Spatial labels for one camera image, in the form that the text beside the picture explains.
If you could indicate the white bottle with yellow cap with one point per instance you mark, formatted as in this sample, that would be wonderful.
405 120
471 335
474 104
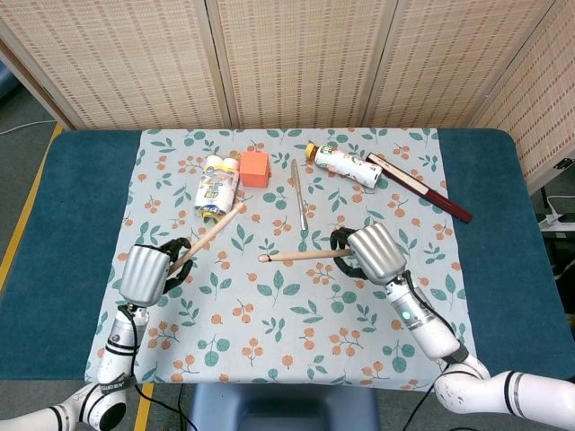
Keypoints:
346 165

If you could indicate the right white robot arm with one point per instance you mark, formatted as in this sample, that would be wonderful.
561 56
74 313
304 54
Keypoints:
431 328

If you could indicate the crumpled white snack bag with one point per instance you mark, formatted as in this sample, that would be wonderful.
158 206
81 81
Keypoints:
216 188

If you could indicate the dark red folded fan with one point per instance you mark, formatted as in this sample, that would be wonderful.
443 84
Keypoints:
422 187

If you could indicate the woven bamboo folding screen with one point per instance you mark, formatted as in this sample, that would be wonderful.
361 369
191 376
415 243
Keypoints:
292 58

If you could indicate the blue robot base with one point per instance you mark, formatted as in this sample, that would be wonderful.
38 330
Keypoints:
283 408

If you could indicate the right silver and black robot hand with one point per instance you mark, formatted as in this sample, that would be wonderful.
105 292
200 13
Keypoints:
375 253

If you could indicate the metal table knife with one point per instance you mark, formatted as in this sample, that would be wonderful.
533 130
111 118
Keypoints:
298 193

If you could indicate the white power strip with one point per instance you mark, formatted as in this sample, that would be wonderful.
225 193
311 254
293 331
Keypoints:
557 220

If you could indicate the orange cube block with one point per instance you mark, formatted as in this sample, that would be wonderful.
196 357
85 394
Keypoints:
253 173

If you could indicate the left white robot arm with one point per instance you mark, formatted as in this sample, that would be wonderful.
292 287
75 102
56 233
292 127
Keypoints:
119 345

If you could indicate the left silver and black robot hand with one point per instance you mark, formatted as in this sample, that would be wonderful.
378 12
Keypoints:
144 271

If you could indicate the fruit and leaf print tablecloth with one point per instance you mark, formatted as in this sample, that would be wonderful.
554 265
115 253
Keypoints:
287 314

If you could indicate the wooden stick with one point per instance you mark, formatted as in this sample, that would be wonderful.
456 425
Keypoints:
216 230
305 256

